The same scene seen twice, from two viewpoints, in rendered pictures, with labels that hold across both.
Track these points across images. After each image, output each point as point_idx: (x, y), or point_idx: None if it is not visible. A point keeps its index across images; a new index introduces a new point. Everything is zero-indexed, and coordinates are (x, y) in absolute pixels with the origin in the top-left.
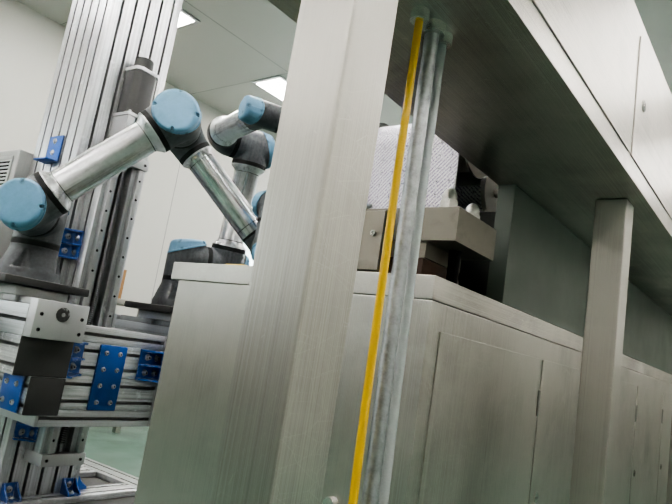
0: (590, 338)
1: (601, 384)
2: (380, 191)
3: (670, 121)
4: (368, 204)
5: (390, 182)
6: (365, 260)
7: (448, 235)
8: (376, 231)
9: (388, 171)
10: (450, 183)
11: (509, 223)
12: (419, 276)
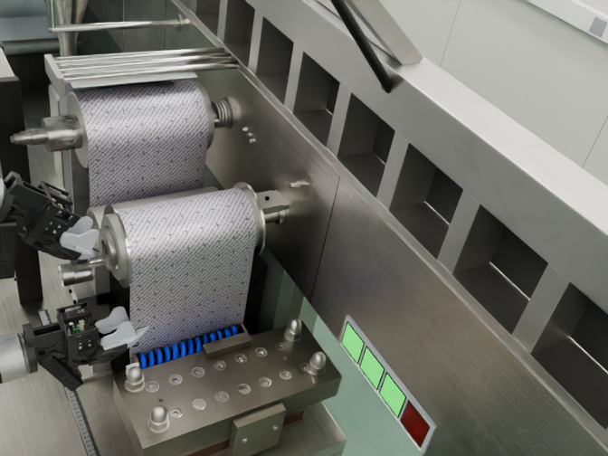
0: (306, 306)
1: (309, 326)
2: (157, 311)
3: None
4: (147, 329)
5: (170, 299)
6: (267, 444)
7: (331, 394)
8: (277, 424)
9: (166, 290)
10: (244, 284)
11: (291, 292)
12: (335, 445)
